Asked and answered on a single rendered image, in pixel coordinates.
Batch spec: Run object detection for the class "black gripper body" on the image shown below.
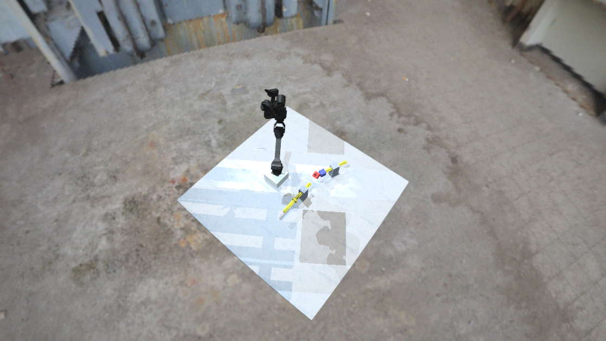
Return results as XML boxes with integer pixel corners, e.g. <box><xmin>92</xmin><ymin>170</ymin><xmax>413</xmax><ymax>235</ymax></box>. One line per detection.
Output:
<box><xmin>264</xmin><ymin>89</ymin><xmax>281</xmax><ymax>119</ymax></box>

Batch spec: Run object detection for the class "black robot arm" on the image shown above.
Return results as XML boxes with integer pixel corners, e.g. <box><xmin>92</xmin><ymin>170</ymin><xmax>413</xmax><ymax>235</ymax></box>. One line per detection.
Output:
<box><xmin>260</xmin><ymin>94</ymin><xmax>287</xmax><ymax>176</ymax></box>

